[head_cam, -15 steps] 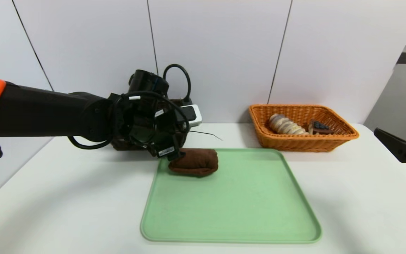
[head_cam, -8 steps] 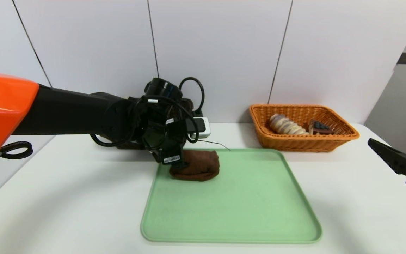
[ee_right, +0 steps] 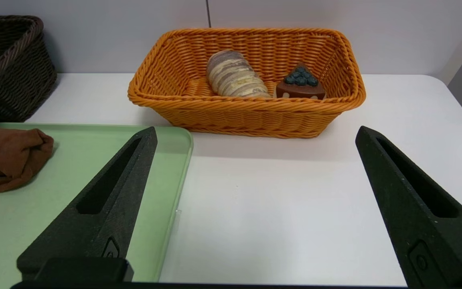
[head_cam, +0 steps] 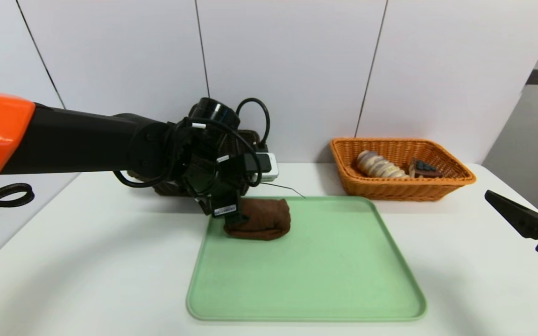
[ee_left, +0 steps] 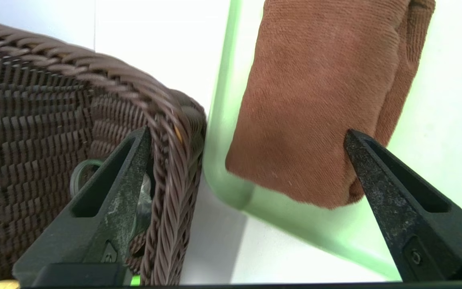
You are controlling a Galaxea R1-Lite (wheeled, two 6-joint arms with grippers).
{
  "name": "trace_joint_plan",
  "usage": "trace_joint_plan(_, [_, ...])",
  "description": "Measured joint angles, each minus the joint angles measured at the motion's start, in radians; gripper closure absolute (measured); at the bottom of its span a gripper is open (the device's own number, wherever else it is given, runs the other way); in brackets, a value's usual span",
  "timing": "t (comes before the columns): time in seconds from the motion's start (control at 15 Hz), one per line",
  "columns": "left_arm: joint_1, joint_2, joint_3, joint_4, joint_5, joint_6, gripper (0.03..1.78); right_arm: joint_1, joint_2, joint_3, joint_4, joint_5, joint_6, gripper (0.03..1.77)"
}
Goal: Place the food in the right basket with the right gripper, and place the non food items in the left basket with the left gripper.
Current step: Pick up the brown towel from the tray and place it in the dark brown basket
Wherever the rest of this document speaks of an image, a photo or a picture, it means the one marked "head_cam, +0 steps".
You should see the striped twisted bread loaf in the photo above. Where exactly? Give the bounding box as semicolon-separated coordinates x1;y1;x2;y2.
355;150;409;179

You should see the thin black cable tie tail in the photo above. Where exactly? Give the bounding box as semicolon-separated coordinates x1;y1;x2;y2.
260;182;306;199

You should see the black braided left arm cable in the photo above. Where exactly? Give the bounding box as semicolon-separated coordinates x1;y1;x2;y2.
0;183;35;223

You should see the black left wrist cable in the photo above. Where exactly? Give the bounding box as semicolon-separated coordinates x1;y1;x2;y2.
113;168;176;189

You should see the black left camera cable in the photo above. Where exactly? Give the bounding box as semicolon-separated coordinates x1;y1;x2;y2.
235;97;271;152

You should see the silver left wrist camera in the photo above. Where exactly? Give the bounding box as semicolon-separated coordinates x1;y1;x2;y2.
245;152;280;182

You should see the dark brown wicker basket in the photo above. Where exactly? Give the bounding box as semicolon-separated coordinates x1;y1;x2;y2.
127;130;261;197

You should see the brown towel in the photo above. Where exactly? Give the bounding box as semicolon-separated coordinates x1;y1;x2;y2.
224;198;292;241

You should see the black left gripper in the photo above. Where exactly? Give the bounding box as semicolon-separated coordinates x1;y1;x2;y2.
197;192;250;226

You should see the chocolate blueberry cake slice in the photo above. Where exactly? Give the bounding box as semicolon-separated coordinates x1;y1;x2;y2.
408;159;443;179

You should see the light green plastic tray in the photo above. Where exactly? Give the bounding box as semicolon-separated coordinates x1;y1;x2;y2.
186;195;427;322

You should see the orange wicker basket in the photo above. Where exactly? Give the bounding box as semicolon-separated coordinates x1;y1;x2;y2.
329;138;476;202

